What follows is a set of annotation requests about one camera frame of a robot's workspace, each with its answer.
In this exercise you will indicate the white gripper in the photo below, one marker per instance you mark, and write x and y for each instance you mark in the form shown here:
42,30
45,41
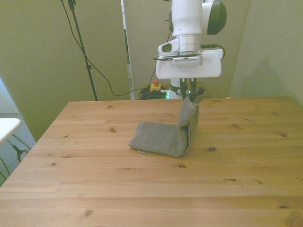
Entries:
208,67

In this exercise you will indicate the grey terry towel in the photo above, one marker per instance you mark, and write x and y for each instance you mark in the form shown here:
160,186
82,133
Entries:
158,139

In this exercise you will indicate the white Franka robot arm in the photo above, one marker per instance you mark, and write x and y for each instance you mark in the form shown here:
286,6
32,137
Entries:
187,21

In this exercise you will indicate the wooden box behind table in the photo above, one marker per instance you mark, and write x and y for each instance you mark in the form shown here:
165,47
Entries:
207,91

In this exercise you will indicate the yellow emergency stop button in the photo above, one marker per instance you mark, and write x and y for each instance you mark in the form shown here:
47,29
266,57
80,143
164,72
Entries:
156,86

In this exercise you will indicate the white upright panel edge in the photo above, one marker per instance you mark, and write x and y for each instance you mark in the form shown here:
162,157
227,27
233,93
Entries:
127,47

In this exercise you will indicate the black tripod stand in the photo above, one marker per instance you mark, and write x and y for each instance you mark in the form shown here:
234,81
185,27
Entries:
81,47

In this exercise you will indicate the white side table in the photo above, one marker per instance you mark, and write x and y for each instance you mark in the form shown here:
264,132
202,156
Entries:
7,128

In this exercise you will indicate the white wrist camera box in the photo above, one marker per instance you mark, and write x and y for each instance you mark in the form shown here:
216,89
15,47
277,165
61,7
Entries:
187,62

